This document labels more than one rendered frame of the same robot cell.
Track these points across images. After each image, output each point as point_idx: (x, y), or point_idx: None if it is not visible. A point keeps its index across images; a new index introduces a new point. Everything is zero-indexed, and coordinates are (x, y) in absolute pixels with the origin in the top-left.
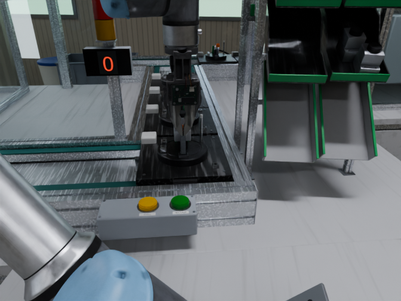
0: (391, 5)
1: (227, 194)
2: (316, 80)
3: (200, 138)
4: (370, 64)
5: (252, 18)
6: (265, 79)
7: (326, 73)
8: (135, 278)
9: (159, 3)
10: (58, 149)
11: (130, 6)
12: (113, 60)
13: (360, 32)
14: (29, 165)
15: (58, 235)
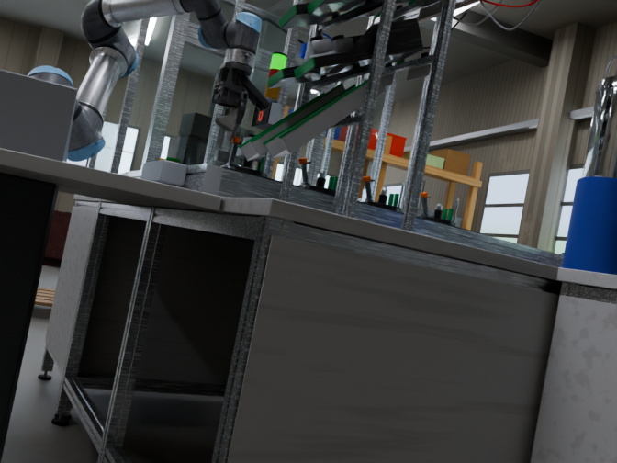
0: (321, 0)
1: (196, 166)
2: (280, 76)
3: (263, 167)
4: (311, 54)
5: (364, 75)
6: (303, 105)
7: (284, 68)
8: (54, 69)
9: (219, 34)
10: None
11: (204, 36)
12: (263, 112)
13: (333, 37)
14: None
15: (85, 97)
